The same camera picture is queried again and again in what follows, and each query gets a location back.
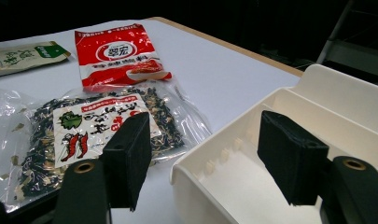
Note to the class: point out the grey metal stand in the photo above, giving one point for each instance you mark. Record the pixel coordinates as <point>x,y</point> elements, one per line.
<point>354,53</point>

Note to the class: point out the clear bag of dried spices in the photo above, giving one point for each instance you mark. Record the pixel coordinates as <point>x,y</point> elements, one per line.
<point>46,149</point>

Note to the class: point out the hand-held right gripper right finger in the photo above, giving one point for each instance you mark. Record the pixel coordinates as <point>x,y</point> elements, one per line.
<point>289,155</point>

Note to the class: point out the green and beige seasoning packet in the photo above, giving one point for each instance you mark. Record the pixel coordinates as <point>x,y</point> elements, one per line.
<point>21,57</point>

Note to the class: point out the white table cover sheet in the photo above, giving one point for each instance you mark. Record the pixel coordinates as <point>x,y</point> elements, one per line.
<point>224,81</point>

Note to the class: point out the red seasoning packet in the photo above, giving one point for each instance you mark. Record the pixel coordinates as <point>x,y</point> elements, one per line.
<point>115,65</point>

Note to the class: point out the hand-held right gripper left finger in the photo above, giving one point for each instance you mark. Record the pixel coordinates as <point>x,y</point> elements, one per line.
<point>127,161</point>

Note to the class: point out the white plastic storage box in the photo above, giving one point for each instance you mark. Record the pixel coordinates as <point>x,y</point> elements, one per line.
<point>239,186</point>

